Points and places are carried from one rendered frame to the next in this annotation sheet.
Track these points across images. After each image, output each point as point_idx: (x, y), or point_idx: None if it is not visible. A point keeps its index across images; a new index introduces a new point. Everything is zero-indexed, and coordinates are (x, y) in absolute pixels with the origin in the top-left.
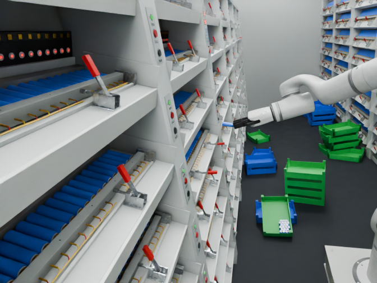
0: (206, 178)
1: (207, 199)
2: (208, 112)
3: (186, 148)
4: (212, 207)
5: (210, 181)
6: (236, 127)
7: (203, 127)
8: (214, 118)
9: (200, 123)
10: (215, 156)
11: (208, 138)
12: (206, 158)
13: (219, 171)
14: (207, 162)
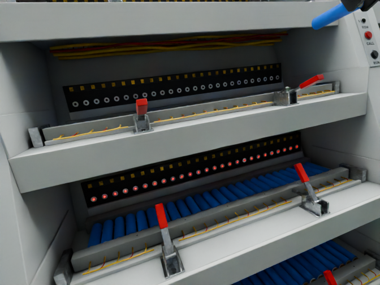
0: (294, 191)
1: (246, 230)
2: (294, 21)
3: (33, 20)
4: (230, 253)
5: (302, 199)
6: (354, 3)
7: (324, 82)
8: (349, 49)
9: (182, 9)
10: (368, 154)
11: (318, 98)
12: (240, 113)
13: (372, 194)
14: (224, 117)
